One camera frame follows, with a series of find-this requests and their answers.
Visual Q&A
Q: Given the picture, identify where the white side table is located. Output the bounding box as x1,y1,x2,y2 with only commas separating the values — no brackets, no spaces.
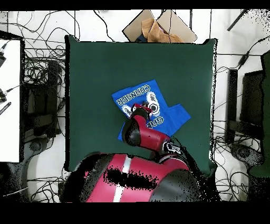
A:
0,39,22,163

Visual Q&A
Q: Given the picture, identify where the brown cloth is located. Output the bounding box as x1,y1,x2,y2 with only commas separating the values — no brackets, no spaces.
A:
141,18,184,43

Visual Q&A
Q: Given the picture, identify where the blue printed t-shirt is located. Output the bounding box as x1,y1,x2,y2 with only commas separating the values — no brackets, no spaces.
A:
111,79,192,142

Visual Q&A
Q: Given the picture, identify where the black chair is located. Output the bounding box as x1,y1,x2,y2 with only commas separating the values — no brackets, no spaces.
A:
225,68,266,140

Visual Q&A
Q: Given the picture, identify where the open cardboard box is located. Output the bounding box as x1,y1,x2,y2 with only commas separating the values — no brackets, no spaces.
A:
122,9,198,44

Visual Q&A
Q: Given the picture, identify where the black rod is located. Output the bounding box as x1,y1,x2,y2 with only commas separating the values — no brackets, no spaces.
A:
226,9,249,32

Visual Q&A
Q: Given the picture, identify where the dark green table cloth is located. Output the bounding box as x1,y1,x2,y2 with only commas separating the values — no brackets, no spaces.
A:
64,34,218,178

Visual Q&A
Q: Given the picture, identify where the black power adapter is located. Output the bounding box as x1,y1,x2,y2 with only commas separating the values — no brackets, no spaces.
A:
237,53,250,69

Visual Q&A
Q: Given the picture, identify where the black cable tangle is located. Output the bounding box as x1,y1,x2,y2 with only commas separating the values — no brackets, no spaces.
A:
23,50,66,89

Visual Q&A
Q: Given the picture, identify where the green cloth on neighbouring table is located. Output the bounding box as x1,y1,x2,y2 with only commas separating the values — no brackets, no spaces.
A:
248,50,270,178

